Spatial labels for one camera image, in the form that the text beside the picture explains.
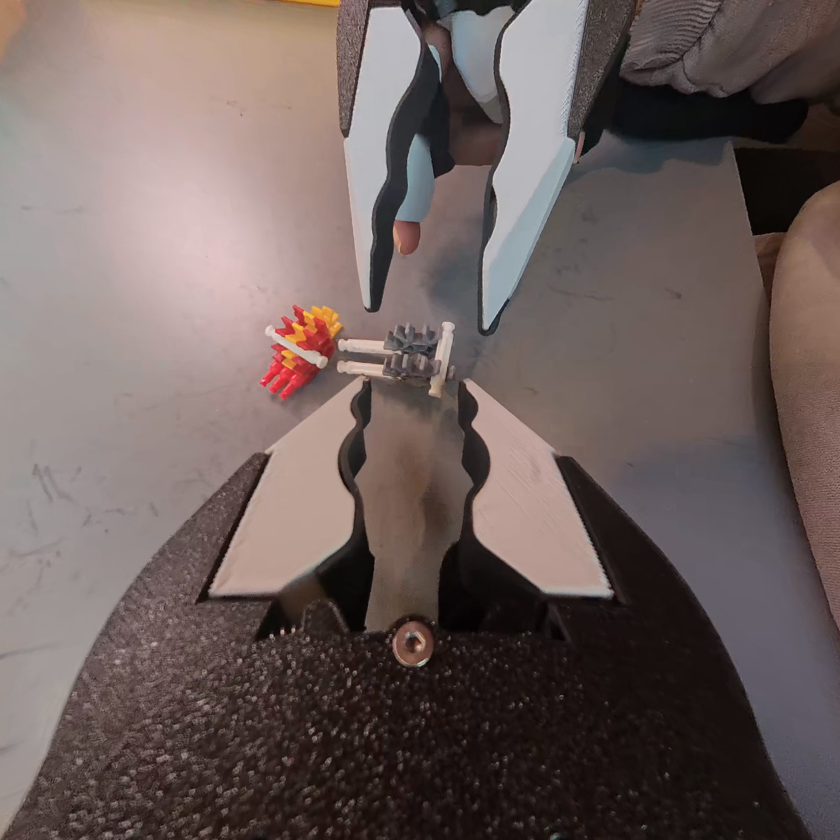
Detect person's right forearm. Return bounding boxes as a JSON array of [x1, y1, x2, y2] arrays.
[[620, 0, 840, 106]]

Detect person's right hand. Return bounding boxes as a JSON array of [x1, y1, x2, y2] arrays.
[[392, 26, 509, 258]]

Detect red and yellow connector stack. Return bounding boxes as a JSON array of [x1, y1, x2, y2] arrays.
[[259, 304, 344, 400]]

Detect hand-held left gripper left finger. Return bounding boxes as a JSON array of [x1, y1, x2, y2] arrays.
[[209, 377, 375, 631]]

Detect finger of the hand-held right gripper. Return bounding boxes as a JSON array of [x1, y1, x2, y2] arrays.
[[479, 0, 589, 336], [343, 3, 455, 312]]

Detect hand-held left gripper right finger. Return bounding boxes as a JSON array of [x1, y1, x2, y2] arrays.
[[440, 378, 614, 631]]

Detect grey snowflake connector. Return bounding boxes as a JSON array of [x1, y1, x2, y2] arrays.
[[382, 322, 439, 358], [382, 354, 439, 387]]

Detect person's beige sweatshirt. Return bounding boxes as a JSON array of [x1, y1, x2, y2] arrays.
[[753, 180, 840, 634]]

